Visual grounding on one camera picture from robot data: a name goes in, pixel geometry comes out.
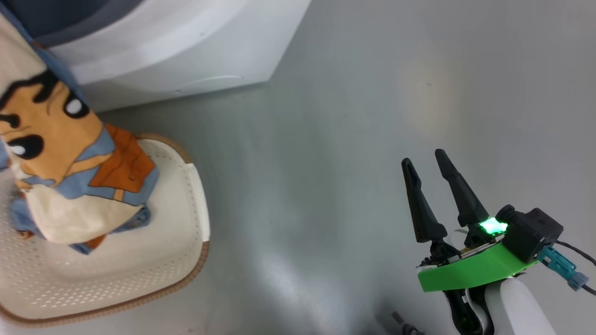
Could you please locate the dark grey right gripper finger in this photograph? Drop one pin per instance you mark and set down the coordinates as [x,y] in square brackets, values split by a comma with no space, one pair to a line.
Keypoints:
[461,193]
[421,204]

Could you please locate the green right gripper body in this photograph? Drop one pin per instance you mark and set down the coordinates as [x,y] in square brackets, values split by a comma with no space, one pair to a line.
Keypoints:
[465,272]

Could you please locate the cream cartoon print garment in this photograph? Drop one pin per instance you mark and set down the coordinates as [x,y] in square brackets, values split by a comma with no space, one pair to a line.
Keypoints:
[60,139]

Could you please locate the white front-load washing machine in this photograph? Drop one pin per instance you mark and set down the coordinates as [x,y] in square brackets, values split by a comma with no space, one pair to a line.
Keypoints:
[186,46]

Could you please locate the cream perforated laundry basket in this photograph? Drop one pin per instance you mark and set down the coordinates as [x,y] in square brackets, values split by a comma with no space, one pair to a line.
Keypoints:
[153,260]

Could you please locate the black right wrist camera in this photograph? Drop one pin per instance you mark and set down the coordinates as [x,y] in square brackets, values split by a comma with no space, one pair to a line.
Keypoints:
[533,232]

